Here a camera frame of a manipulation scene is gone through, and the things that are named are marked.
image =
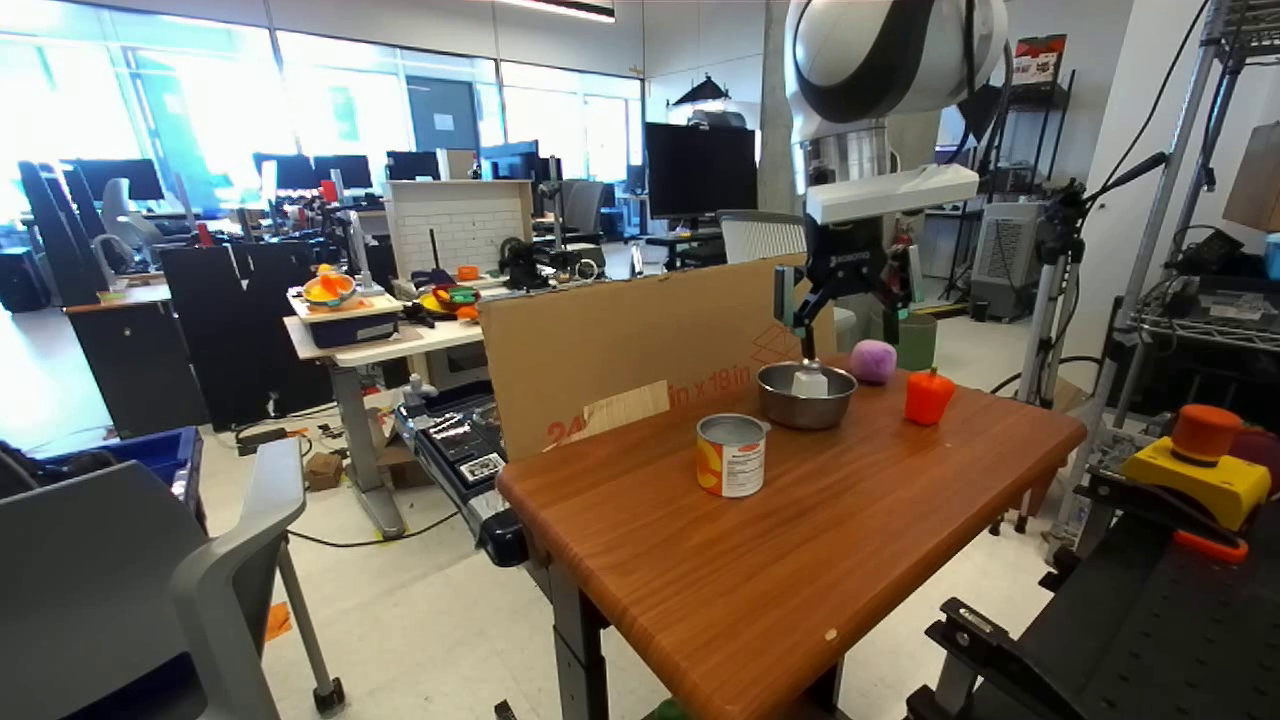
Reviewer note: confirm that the white desk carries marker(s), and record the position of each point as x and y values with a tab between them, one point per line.
381	348

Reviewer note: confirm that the white salt cellar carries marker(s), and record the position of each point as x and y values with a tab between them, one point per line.
809	386

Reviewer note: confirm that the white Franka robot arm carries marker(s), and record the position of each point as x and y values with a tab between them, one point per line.
887	61

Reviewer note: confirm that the blue plastic bin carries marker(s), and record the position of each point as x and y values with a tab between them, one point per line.
145	454

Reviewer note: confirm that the yellow emergency stop button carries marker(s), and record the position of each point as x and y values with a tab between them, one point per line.
1196	469

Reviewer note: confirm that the metal equipment shelf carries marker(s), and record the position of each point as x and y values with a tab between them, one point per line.
1200	304

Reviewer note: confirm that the purple ball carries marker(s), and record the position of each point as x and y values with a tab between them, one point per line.
873	362

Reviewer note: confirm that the orange toy on desk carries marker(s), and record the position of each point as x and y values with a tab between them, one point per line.
326	287

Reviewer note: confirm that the black cart with stickers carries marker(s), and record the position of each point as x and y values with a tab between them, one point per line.
461	454

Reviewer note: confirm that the brown cardboard panel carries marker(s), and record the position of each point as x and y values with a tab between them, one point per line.
602	347

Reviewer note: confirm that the black computer monitor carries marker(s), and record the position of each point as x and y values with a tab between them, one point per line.
696	169

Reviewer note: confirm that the green box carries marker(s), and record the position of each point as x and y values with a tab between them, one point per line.
918	342

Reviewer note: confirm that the orange toy bell pepper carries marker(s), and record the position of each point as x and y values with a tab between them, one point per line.
930	396

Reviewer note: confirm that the black camera tripod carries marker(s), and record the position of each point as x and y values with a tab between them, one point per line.
1061	264

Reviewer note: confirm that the silver metal pot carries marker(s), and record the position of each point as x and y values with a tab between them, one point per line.
805	405

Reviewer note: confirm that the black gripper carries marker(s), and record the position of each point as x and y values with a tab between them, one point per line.
846	251

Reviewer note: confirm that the white board panel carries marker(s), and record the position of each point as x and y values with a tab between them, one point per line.
461	226

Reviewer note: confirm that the light grey plastic chair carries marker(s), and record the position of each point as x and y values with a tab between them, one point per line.
92	585

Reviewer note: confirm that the open tin can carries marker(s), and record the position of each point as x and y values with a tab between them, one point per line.
734	461

